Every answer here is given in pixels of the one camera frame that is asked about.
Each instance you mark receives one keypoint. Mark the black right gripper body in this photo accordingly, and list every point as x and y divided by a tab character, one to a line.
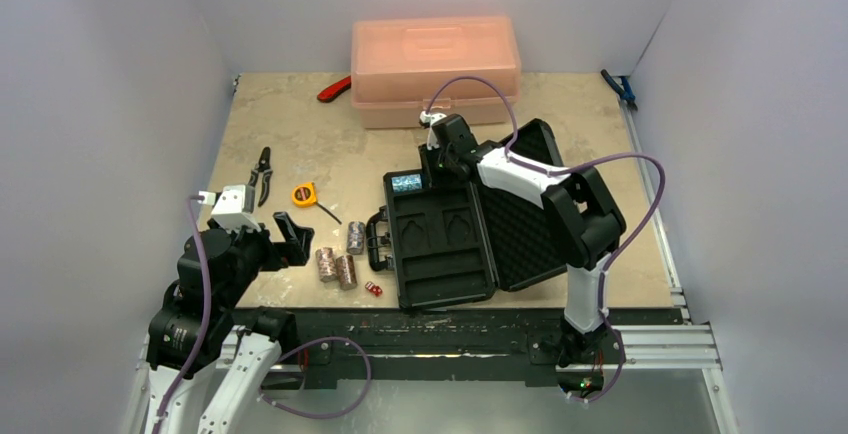
437	156

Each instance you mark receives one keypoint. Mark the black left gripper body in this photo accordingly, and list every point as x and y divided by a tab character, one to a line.
256	251

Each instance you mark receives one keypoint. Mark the blue poker chip stack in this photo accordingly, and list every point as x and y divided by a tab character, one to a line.
406	183

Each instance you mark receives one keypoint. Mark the black plastic poker case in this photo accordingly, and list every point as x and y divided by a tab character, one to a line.
462	243

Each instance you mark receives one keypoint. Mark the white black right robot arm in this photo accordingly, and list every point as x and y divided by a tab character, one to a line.
582	220

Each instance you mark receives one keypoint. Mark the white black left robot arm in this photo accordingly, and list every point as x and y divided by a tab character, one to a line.
186	336

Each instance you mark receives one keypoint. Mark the yellow tape measure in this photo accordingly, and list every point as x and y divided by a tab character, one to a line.
304	195

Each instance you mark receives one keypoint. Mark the red dice pair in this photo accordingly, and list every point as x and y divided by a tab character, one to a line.
374	289

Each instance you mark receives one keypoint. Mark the translucent pink plastic toolbox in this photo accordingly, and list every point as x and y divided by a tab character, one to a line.
465	65

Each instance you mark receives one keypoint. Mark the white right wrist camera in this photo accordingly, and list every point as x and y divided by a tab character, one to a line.
428	120

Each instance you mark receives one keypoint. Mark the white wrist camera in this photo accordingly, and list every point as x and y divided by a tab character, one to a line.
233	209
428	120

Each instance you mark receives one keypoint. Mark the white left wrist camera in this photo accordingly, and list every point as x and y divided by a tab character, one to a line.
233	209

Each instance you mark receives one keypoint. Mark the black handled pruning shears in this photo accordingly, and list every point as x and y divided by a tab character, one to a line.
261	174

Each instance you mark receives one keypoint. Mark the red handled utility knife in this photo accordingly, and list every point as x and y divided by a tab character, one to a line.
330	93

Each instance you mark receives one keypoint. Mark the blue handled pliers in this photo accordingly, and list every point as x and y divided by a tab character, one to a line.
621	86

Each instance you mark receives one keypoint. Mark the black metal base frame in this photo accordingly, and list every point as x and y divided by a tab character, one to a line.
480	344

